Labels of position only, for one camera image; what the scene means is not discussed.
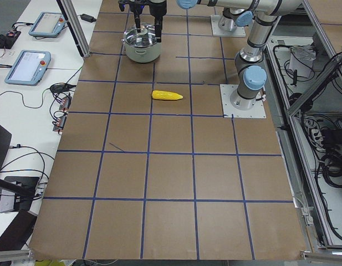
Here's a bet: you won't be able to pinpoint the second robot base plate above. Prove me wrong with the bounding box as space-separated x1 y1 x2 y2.
211 15 246 38

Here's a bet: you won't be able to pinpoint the white paper box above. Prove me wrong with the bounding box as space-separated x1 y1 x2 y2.
289 44 316 78

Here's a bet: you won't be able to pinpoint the yellow toy corn cob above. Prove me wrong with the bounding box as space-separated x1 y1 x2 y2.
151 90 183 101

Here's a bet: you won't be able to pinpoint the grey-green cooking pot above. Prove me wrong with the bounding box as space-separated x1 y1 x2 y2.
122 35 161 63

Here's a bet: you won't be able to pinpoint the brown paper table cover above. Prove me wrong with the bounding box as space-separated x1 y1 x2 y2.
30 1 305 260

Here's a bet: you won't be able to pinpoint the glass pot lid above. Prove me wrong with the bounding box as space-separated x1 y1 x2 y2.
124 23 157 48

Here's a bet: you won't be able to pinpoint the small circuit board module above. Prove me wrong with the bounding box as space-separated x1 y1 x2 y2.
59 96 72 111

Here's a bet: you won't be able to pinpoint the lower teach pendant tablet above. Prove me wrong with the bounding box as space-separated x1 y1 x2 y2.
4 50 51 86

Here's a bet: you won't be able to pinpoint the black device with wires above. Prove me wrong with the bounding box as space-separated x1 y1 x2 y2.
0 31 21 49

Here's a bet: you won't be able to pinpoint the black monitor stand base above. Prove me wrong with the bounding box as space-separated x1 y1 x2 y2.
0 176 41 213

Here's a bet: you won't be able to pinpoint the teach pendant tablet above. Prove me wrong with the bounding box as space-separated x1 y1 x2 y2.
28 12 66 38
4 50 51 86

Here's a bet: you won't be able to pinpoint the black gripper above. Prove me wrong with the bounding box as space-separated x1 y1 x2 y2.
118 0 167 43

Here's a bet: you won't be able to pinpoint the upper teach pendant tablet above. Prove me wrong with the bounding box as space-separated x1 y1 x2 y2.
28 12 66 38

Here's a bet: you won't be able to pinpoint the black cable bundle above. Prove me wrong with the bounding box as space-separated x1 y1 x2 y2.
303 110 342 192

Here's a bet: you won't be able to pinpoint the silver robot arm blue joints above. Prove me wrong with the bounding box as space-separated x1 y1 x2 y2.
177 0 302 100

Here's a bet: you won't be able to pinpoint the black power adapter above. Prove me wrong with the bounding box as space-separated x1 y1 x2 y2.
80 13 96 23

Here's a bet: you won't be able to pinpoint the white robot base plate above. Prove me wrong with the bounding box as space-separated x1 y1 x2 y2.
220 84 267 119

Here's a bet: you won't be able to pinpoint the aluminium frame post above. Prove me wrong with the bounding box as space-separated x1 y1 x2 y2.
56 0 90 58

